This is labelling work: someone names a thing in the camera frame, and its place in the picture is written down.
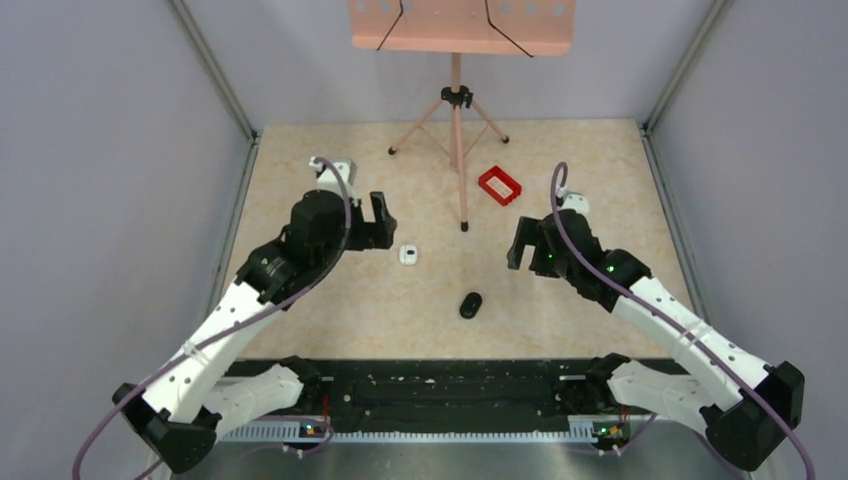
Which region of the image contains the pink music stand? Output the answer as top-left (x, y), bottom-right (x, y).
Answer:
top-left (346, 0), bottom-right (577, 231)

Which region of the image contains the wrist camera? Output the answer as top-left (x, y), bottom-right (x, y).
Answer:
top-left (555, 192), bottom-right (590, 215)
top-left (309, 156), bottom-right (358, 198)

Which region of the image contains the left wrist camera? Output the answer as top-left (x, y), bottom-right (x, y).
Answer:
top-left (309, 156), bottom-right (358, 198)

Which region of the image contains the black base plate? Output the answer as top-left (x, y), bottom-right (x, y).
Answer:
top-left (256, 357), bottom-right (654, 437)

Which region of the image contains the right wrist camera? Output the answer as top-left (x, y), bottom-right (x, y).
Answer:
top-left (555, 192), bottom-right (590, 215)

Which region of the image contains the black oval case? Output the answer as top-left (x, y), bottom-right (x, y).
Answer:
top-left (458, 291), bottom-right (483, 319)

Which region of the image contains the red plastic tray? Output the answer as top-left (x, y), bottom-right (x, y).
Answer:
top-left (477, 165), bottom-right (523, 206)

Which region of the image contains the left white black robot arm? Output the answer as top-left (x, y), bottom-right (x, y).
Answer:
top-left (113, 190), bottom-right (397, 474)

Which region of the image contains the white earbud charging case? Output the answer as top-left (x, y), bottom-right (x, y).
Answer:
top-left (398, 244), bottom-right (419, 266)

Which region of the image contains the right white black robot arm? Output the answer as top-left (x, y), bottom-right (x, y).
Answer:
top-left (507, 209), bottom-right (815, 478)

